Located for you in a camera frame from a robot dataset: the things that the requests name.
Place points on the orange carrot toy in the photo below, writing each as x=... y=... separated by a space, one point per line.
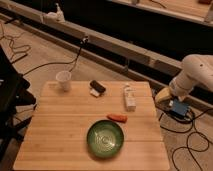
x=118 y=118

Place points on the green ribbed bowl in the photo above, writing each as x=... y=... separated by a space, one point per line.
x=105 y=139

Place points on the blue box on floor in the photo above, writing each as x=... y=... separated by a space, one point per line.
x=178 y=108

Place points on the white object on ledge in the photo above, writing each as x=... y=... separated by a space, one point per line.
x=58 y=15

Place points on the black and white eraser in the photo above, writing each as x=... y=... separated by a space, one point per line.
x=96 y=88

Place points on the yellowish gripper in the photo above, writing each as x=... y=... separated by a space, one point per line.
x=163 y=94

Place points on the white bottle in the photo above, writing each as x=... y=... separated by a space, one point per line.
x=129 y=97

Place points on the black chair frame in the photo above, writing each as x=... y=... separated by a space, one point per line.
x=13 y=93

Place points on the white paper cup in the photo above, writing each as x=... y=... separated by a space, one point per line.
x=64 y=78

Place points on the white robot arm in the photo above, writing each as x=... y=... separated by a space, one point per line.
x=196 y=69

